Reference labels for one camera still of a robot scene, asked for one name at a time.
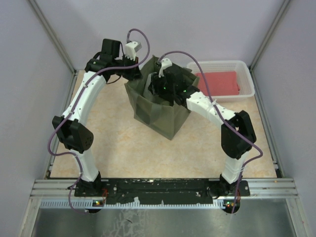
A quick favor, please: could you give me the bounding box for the white plastic basket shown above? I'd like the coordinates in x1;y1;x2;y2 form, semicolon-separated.
187;60;255;103

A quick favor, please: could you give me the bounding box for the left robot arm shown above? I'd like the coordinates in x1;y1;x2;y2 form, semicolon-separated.
52;39;141;196

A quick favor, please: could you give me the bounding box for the white slotted cable duct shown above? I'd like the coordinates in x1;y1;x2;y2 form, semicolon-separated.
40;198;234;209

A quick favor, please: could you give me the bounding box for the red folded cloth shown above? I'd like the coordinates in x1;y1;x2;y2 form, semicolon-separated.
204;71;240;96

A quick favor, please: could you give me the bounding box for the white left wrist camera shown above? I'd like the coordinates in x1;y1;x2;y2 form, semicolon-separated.
124;41;142;61

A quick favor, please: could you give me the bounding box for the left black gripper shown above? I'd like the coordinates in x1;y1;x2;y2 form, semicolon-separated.
113;53;143;80

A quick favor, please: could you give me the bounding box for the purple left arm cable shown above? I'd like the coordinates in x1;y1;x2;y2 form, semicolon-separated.
46;28;150;173

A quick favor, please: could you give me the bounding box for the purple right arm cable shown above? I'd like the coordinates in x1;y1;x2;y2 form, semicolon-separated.
158;50;263;214

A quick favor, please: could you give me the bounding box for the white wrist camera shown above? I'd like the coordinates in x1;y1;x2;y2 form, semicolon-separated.
124;41;142;61
158;58;172;78

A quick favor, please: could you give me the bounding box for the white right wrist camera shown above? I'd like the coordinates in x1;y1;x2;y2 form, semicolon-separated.
158;58;172;78

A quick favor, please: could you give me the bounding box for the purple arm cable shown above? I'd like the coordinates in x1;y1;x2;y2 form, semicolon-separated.
46;28;150;173
158;50;263;214

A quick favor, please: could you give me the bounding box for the green canvas bag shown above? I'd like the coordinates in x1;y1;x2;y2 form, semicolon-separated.
124;56;190;140

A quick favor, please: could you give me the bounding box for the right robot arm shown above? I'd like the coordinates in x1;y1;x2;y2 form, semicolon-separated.
145;65;256;198

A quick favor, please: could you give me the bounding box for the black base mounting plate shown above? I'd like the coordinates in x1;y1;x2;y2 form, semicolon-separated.
75;177;250;213

